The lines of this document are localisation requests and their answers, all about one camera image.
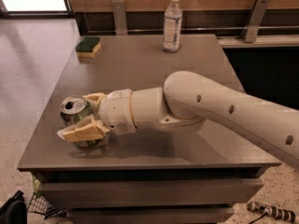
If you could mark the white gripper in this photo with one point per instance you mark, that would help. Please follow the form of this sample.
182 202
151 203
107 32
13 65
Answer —
117 111

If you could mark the green soda can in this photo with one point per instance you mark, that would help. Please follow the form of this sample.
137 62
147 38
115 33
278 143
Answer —
72 110

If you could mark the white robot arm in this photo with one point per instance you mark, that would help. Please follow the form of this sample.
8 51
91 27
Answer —
184 103

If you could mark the green and yellow sponge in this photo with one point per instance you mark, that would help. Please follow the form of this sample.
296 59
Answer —
88 47

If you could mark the grey drawer cabinet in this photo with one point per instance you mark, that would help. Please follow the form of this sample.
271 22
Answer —
145 177

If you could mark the clear plastic water bottle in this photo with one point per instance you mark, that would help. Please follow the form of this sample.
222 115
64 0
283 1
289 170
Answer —
172 26

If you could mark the striped power strip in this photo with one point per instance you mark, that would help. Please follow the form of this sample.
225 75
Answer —
272 211

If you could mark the black wire basket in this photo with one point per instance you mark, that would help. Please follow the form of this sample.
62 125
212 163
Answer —
39 205

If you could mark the left metal wall bracket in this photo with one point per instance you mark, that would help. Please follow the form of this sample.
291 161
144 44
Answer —
119 14

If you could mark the metal wall bracket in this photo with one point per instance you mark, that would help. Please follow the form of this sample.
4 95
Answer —
251 29
119 14

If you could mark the right metal wall bracket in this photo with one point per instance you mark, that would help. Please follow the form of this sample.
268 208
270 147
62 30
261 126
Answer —
251 29

